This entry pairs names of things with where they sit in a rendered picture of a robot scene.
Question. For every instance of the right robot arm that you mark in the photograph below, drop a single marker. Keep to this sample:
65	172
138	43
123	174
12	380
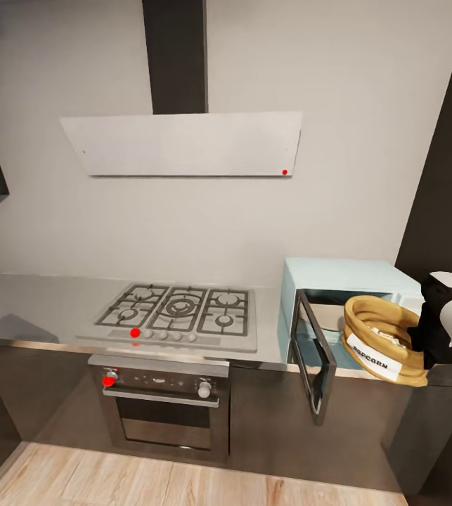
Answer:
434	332

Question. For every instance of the microwave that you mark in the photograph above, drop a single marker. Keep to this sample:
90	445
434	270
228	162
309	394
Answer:
314	293

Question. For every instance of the range hood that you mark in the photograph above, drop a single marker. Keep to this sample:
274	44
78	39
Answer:
181	137

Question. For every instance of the oven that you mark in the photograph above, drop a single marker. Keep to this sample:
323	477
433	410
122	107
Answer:
168	408

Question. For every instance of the burner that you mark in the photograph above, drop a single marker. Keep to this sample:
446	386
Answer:
180	315

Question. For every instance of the popcorn bag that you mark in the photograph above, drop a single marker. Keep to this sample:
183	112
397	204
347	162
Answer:
375	351

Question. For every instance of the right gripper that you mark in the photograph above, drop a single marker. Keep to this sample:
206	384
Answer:
436	344

